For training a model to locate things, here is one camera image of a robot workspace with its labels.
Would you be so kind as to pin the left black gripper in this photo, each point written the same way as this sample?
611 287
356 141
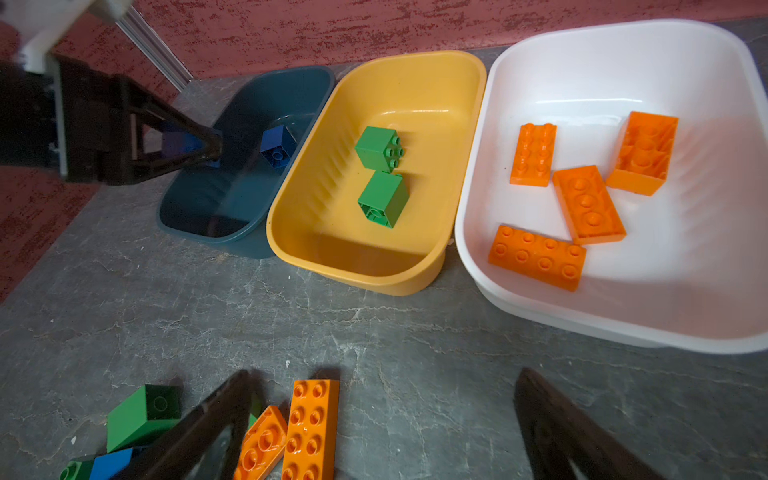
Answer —
91 127

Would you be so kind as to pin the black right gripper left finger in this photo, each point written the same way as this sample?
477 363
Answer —
206 443

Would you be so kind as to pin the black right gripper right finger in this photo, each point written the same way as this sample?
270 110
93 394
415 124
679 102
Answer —
560 438

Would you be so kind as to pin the orange long lego brick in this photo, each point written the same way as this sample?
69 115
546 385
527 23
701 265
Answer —
311 434

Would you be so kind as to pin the green lego brick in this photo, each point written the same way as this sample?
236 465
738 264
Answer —
384 198
143 417
379 149
77 470

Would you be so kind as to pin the teal plastic bin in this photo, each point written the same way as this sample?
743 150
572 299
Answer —
225 204

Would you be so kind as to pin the yellow plastic bin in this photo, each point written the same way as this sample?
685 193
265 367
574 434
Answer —
432 100

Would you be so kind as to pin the aluminium corner post left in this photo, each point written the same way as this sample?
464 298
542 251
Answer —
154 48

